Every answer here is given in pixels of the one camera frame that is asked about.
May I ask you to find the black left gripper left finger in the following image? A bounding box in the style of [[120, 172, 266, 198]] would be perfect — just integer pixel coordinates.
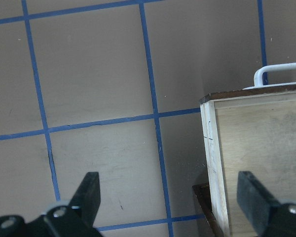
[[0, 172, 101, 237]]

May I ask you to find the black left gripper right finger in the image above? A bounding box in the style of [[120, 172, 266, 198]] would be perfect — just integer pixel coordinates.
[[237, 171, 296, 237]]

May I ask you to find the wooden drawer with white handle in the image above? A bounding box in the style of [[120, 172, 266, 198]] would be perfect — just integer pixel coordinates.
[[200, 63, 296, 237]]

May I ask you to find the dark brown wooden cabinet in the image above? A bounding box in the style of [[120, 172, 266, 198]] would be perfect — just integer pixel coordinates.
[[192, 182, 223, 237]]

